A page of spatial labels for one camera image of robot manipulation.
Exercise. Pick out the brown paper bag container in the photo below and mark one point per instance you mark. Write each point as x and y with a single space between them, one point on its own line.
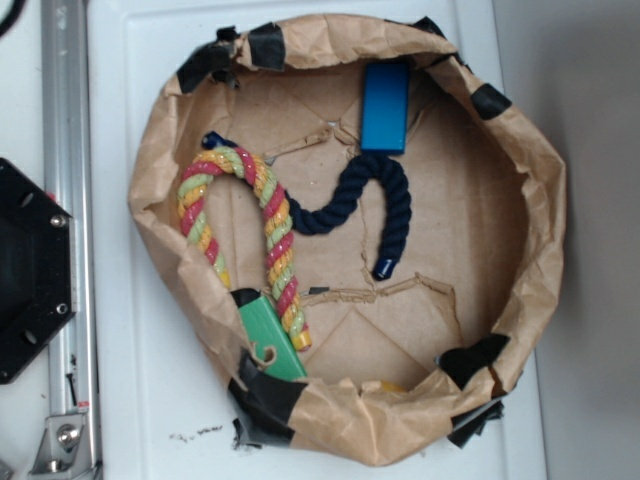
475 288

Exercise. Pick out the aluminium extrusion rail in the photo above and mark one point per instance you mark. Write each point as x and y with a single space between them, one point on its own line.
72 353

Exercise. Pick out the multicolour twisted rope toy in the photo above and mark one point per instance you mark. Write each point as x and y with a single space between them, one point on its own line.
278 228

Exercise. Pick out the green rectangular block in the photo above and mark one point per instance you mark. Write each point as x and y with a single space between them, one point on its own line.
271 344

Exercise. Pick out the blue rectangular block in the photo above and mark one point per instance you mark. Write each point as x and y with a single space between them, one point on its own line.
385 108

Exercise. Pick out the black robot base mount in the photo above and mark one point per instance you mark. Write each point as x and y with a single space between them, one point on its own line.
36 280

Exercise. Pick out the metal corner bracket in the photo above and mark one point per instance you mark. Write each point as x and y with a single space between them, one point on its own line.
65 450

